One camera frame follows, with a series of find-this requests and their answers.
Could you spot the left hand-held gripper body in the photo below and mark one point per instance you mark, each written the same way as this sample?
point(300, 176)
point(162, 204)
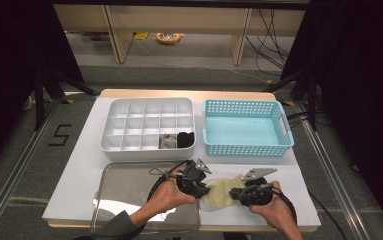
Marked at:
point(189, 183)

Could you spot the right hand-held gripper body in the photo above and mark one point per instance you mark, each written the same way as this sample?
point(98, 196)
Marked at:
point(257, 196)

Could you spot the pale yellow sock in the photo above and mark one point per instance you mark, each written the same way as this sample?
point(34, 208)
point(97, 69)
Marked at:
point(219, 195)

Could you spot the black sock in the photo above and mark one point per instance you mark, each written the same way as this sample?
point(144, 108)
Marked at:
point(185, 140)

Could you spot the grey sock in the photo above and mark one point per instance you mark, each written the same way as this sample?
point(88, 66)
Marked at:
point(168, 142)

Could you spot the blue plastic basket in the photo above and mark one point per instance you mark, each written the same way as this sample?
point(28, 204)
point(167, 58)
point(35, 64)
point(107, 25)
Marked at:
point(245, 133)

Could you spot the shiny metal tray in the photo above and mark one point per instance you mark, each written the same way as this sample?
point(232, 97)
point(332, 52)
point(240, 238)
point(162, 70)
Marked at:
point(129, 186)

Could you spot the white compartment organizer box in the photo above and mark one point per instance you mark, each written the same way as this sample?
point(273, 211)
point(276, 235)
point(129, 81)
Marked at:
point(150, 123)

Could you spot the person's left hand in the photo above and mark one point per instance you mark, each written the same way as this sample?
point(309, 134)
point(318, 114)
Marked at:
point(167, 200)

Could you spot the person's right hand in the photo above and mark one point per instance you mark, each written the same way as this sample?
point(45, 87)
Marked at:
point(279, 213)

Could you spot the yellow floor tape piece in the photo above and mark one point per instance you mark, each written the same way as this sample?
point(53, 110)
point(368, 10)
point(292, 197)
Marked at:
point(289, 103)

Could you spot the white table cover sheet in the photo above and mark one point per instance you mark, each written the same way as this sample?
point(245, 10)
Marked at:
point(79, 173)

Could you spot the black metal stand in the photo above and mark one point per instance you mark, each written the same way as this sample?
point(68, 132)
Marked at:
point(312, 100)
point(39, 100)

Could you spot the orange tape roll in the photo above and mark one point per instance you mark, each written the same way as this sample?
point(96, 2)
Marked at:
point(168, 38)

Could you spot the small yellow floor packet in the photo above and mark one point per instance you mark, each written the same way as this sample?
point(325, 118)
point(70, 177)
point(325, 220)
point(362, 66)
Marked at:
point(141, 36)

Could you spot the beige wooden desk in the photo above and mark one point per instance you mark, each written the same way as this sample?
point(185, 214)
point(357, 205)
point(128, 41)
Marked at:
point(122, 33)

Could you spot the black curtain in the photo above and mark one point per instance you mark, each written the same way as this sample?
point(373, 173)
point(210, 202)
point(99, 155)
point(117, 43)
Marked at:
point(362, 66)
point(5, 66)

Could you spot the aluminium floor rail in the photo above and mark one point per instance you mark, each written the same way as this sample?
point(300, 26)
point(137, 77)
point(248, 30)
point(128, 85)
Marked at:
point(332, 176)
point(12, 176)

